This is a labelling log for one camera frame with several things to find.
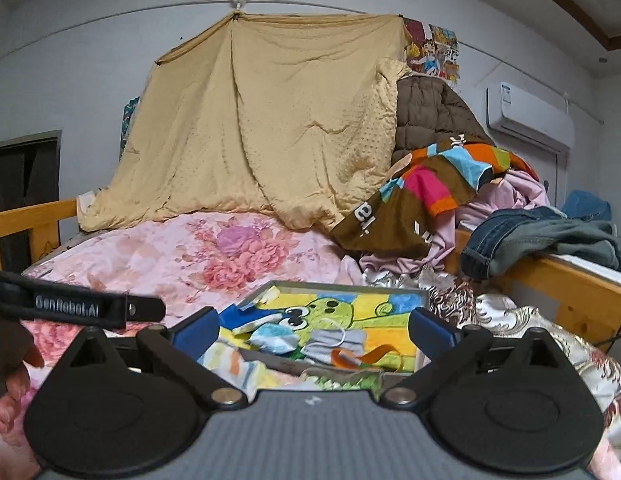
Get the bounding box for person's left hand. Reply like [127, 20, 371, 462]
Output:
[0, 346, 45, 434]

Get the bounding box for satin patterned bedcover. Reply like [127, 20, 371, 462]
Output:
[370, 263, 621, 461]

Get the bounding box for pink floral bedsheet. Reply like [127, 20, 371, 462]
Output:
[25, 212, 364, 326]

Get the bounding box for blue denim jeans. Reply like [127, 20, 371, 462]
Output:
[459, 206, 567, 281]

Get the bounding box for blue face mask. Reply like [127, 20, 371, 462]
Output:
[248, 323, 367, 365]

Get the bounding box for cartoon printed shallow box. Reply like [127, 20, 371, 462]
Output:
[219, 281, 429, 373]

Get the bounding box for colourful brown patterned cloth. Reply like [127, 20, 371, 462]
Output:
[331, 134, 539, 259]

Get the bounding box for light pink garment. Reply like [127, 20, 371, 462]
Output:
[359, 170, 550, 274]

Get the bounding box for grey green jacket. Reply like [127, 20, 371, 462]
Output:
[489, 218, 621, 276]

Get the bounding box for brown quilted jacket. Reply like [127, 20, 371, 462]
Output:
[391, 75, 495, 162]

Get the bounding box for white air conditioner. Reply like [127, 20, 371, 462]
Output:
[486, 82, 575, 153]

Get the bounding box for yellow hanging quilt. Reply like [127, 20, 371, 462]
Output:
[78, 12, 408, 231]

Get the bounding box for orange strap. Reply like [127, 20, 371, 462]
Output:
[330, 343, 402, 366]

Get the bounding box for wooden bed frame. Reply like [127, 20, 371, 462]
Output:
[0, 200, 621, 349]

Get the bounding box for black cable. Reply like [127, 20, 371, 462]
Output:
[589, 309, 621, 352]

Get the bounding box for cartoon wall poster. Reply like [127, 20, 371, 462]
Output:
[404, 18, 460, 87]

